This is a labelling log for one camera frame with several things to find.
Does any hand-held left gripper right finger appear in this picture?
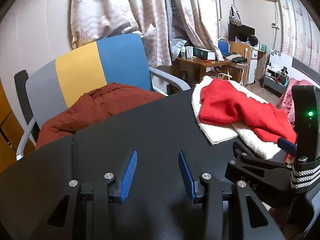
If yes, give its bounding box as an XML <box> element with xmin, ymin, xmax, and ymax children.
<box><xmin>178</xmin><ymin>150</ymin><xmax>285</xmax><ymax>240</ymax></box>

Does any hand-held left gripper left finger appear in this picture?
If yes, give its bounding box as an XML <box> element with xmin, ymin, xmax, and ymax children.
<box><xmin>30</xmin><ymin>150</ymin><xmax>138</xmax><ymax>240</ymax></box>

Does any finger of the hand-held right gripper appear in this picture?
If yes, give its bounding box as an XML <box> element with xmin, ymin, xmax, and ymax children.
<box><xmin>277</xmin><ymin>137</ymin><xmax>298</xmax><ymax>157</ymax></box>
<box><xmin>232</xmin><ymin>141</ymin><xmax>268</xmax><ymax>164</ymax></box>

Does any red knit sweater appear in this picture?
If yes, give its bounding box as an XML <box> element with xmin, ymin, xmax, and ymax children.
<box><xmin>199</xmin><ymin>78</ymin><xmax>298</xmax><ymax>143</ymax></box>

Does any white knit sweater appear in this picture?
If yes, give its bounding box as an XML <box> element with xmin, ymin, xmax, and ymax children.
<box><xmin>191</xmin><ymin>76</ymin><xmax>283</xmax><ymax>160</ymax></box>

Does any pink bedding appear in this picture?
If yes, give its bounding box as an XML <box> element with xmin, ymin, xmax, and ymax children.
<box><xmin>277</xmin><ymin>78</ymin><xmax>314</xmax><ymax>125</ymax></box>

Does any grey bedside shelf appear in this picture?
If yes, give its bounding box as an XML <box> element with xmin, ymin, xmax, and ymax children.
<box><xmin>262</xmin><ymin>65</ymin><xmax>290</xmax><ymax>95</ymax></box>

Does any grey bed headboard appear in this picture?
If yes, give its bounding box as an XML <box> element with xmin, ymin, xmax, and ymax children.
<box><xmin>291</xmin><ymin>57</ymin><xmax>320</xmax><ymax>88</ymax></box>

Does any rust brown quilted jacket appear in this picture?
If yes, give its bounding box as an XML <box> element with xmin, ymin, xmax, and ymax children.
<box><xmin>35</xmin><ymin>82</ymin><xmax>167</xmax><ymax>150</ymax></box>

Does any white flower print board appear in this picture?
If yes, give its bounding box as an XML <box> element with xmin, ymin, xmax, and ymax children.
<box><xmin>269</xmin><ymin>49</ymin><xmax>293</xmax><ymax>77</ymax></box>

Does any white mini cabinet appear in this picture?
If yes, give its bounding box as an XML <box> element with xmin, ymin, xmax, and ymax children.
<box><xmin>246</xmin><ymin>49</ymin><xmax>258</xmax><ymax>84</ymax></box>

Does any white round stool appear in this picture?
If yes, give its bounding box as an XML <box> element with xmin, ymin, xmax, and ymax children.
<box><xmin>229</xmin><ymin>61</ymin><xmax>249</xmax><ymax>85</ymax></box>

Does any dark wooden desk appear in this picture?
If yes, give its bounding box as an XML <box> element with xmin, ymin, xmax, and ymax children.
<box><xmin>172</xmin><ymin>56</ymin><xmax>232</xmax><ymax>85</ymax></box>

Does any light wooden desk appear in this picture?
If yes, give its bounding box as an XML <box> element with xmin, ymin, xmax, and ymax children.
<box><xmin>229</xmin><ymin>41</ymin><xmax>265</xmax><ymax>85</ymax></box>

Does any dark green box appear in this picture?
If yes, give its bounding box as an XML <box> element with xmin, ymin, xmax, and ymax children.
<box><xmin>192</xmin><ymin>47</ymin><xmax>216</xmax><ymax>60</ymax></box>

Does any small round fan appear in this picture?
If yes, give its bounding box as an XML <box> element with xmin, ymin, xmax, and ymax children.
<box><xmin>247</xmin><ymin>34</ymin><xmax>259</xmax><ymax>47</ymax></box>

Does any blue folding chair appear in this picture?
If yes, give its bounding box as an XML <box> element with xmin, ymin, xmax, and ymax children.
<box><xmin>217</xmin><ymin>37</ymin><xmax>230</xmax><ymax>60</ymax></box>

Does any printed beige curtain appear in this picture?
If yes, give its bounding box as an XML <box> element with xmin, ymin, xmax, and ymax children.
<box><xmin>167</xmin><ymin>0</ymin><xmax>222</xmax><ymax>55</ymax></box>
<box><xmin>70</xmin><ymin>0</ymin><xmax>173</xmax><ymax>67</ymax></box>
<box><xmin>274</xmin><ymin>0</ymin><xmax>320</xmax><ymax>67</ymax></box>

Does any grey yellow blue chair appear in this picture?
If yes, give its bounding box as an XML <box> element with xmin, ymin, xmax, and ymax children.
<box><xmin>14</xmin><ymin>33</ymin><xmax>192</xmax><ymax>160</ymax></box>

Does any black monitor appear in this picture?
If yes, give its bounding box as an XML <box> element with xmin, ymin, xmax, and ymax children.
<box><xmin>228</xmin><ymin>22</ymin><xmax>255</xmax><ymax>46</ymax></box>

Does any silver plastic bag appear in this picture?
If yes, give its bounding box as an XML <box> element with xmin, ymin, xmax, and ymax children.
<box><xmin>169</xmin><ymin>39</ymin><xmax>189</xmax><ymax>60</ymax></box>

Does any yellow wooden cabinet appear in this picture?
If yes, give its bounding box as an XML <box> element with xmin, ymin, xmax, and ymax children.
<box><xmin>0</xmin><ymin>80</ymin><xmax>34</xmax><ymax>167</ymax></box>

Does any silver floor lamp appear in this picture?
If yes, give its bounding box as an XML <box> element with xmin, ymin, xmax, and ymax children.
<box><xmin>215</xmin><ymin>0</ymin><xmax>232</xmax><ymax>40</ymax></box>

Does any hanging white bag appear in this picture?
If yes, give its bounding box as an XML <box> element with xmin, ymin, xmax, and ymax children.
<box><xmin>229</xmin><ymin>2</ymin><xmax>243</xmax><ymax>27</ymax></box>

